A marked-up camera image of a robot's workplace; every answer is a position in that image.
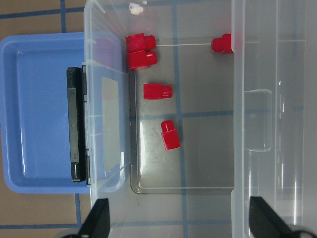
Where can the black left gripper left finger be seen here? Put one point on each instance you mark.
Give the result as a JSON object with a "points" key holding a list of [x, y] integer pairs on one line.
{"points": [[96, 225]]}

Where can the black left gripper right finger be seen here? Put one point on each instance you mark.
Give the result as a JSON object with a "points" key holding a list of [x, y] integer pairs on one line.
{"points": [[264, 222]]}

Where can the red block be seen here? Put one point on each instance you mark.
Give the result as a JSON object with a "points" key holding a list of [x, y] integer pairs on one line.
{"points": [[222, 44], [155, 91], [140, 42], [141, 59], [170, 135]]}

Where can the clear plastic box lid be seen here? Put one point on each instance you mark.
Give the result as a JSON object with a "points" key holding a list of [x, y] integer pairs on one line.
{"points": [[275, 110]]}

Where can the red block in box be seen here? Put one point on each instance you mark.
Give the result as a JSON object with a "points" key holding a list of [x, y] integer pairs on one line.
{"points": [[155, 91], [222, 44], [141, 59], [140, 42]]}

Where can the clear plastic storage box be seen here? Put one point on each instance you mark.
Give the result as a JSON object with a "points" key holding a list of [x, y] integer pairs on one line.
{"points": [[195, 106]]}

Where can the blue plastic tray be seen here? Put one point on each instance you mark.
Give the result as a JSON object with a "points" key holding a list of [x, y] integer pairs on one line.
{"points": [[34, 113]]}

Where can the black box latch handle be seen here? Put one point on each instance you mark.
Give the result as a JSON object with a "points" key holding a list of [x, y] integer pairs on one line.
{"points": [[76, 99]]}

